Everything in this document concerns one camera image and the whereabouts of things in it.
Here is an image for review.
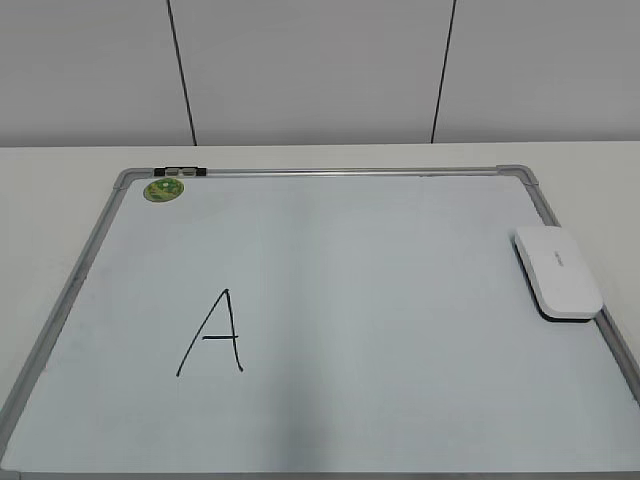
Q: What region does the white whiteboard eraser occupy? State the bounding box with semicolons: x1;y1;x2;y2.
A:
514;225;604;323

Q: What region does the round green magnet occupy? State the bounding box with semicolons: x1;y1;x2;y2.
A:
143;178;185;203

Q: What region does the white board with aluminium frame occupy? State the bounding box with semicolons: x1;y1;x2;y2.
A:
1;165;639;479

